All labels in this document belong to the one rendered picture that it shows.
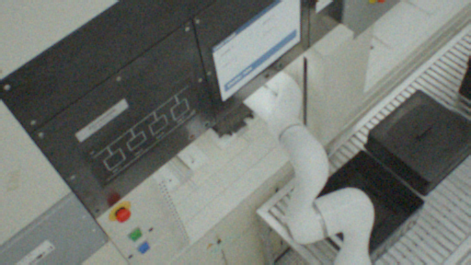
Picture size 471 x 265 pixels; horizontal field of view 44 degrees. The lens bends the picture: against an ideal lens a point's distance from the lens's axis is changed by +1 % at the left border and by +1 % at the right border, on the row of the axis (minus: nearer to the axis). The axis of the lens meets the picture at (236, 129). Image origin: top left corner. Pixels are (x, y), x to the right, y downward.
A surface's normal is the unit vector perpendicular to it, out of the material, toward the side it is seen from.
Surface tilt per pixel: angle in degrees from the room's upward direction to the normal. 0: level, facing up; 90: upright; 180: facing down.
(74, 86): 90
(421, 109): 0
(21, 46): 86
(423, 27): 0
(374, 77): 0
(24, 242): 90
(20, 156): 90
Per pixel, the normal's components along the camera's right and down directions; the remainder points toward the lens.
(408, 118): -0.10, -0.53
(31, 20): 0.66, 0.62
